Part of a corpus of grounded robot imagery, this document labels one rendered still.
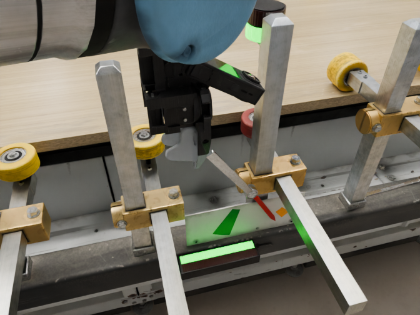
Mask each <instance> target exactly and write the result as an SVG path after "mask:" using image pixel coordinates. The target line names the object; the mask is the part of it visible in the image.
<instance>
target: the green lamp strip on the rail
mask: <svg viewBox="0 0 420 315"><path fill-rule="evenodd" d="M251 248H254V244H253V242H252V241H250V242H249V241H248V242H242V243H239V244H234V245H230V246H225V247H220V248H217V249H212V250H208V251H203V252H197V253H194V254H189V255H186V256H183V257H182V256H181V257H180V260H181V264H185V263H190V262H193V261H198V260H202V259H207V258H212V257H215V256H220V255H224V254H229V253H234V252H238V251H243V250H246V249H251Z"/></svg>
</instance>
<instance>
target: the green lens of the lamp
mask: <svg viewBox="0 0 420 315"><path fill-rule="evenodd" d="M261 32H262V29H261V28H257V27H253V26H251V25H249V24H248V23H247V24H246V33H245V36H246V38H247V39H249V40H250V41H254V42H257V43H261Z"/></svg>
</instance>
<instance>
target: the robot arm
mask: <svg viewBox="0 0 420 315"><path fill-rule="evenodd" d="M256 1H257V0H0V67H1V66H8V65H13V64H20V63H27V62H31V61H38V60H42V59H49V58H58V59H62V60H66V61H67V60H73V59H77V58H83V57H90V56H97V55H101V54H108V53H115V52H118V51H125V50H129V49H137V57H138V62H139V70H140V73H139V75H140V80H141V88H142V97H143V102H144V107H147V115H148V120H149V129H150V134H151V136H152V135H156V134H163V135H162V137H161V141H162V143H163V144H164V145H166V146H172V147H170V148H169V149H168V150H167V151H166V153H165V156H166V158H167V159H168V160H170V161H193V165H194V168H195V169H198V168H200V166H201V165H202V163H203V162H204V160H205V159H206V158H207V156H208V154H209V149H210V145H211V119H212V118H213V105H212V97H211V92H210V90H209V87H212V88H215V89H217V90H220V91H222V92H224V93H226V94H229V95H231V96H234V97H235V98H237V99H239V100H241V101H243V102H246V103H250V104H253V105H256V104H257V102H258V101H259V100H260V98H261V96H262V95H263V94H264V92H265V89H264V88H263V87H262V86H261V84H260V83H261V82H260V80H259V79H258V78H257V77H256V76H255V75H253V74H251V73H250V72H247V71H245V70H243V71H242V70H240V69H238V68H235V67H233V66H231V65H229V64H227V63H225V62H223V61H220V60H218V59H216V57H218V56H219V55H220V54H222V53H223V52H224V51H225V50H226V49H227V48H228V47H229V46H230V45H231V44H232V43H233V42H234V41H235V40H236V39H237V38H238V36H239V35H240V33H241V32H242V30H243V29H244V27H245V25H246V24H247V22H248V20H249V18H250V16H251V14H252V12H253V9H254V7H255V5H256ZM146 91H148V92H146ZM163 117H164V118H163ZM164 123H165V124H164Z"/></svg>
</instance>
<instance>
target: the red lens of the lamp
mask: <svg viewBox="0 0 420 315"><path fill-rule="evenodd" d="M284 5H285V4H284ZM276 13H283V14H284V15H286V5H285V8H284V9H283V10H280V11H276V12H275V11H274V12H264V11H263V12H262V11H256V10H253V12H252V14H251V16H250V18H249V20H248V23H249V24H252V25H254V26H259V27H262V25H263V18H265V17H266V16H268V15H270V14H276Z"/></svg>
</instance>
